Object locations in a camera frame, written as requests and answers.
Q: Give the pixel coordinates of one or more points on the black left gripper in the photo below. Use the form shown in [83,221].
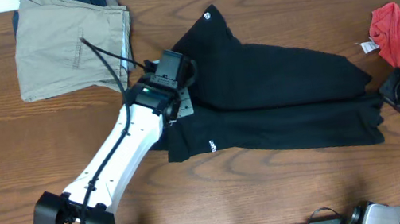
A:
[184,104]

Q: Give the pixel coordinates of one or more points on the black polo shirt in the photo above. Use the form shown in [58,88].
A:
[257,96]

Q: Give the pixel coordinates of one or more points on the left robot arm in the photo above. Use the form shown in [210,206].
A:
[94,196]

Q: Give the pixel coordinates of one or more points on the white garment label tag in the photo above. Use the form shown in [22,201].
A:
[368,46]

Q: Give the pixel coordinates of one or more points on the folded khaki trousers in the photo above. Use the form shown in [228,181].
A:
[67,45]

